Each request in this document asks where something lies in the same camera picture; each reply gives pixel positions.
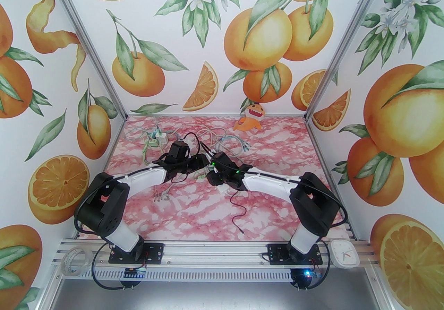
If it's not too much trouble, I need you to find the orange plush toy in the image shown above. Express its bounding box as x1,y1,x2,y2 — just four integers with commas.
233,102,267,132

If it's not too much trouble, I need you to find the black controller with LED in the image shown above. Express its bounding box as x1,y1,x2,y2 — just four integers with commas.
291,269,321,290

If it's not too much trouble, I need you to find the white square clock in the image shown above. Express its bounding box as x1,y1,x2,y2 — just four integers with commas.
328,239,360,269

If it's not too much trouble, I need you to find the clear tape roll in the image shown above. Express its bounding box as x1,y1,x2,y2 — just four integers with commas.
62,247,90,276

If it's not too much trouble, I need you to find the thin black cable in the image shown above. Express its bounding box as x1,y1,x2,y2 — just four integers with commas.
231,190,249,234

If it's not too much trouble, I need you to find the teal multi-head charging cable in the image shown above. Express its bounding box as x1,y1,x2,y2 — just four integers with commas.
222,140,253,156

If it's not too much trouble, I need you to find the white cable bundle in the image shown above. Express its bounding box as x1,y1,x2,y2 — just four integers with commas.
196,127,240,160

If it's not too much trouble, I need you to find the cable with red-tipped connectors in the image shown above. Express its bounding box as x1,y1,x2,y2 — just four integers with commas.
152,187,172,203

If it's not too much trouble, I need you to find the aluminium mounting rail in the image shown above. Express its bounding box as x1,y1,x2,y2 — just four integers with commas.
52,238,377,269

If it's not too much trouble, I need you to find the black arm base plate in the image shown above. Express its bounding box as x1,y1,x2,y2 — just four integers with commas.
267,243,323,265
109,242,164,264

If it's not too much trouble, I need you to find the black base power cable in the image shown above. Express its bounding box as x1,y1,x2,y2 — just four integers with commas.
295,257,331,291
91,244,146,291

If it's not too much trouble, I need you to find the aluminium frame post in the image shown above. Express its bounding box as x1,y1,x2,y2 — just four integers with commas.
304,0,396,122
43,0,127,122

